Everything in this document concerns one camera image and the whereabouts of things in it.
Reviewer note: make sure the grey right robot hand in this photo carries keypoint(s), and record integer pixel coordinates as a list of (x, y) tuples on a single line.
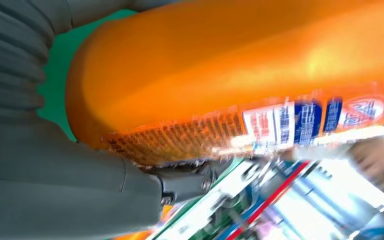
[(46, 185)]

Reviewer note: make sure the person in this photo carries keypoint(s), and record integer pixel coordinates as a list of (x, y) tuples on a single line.
[(380, 162)]

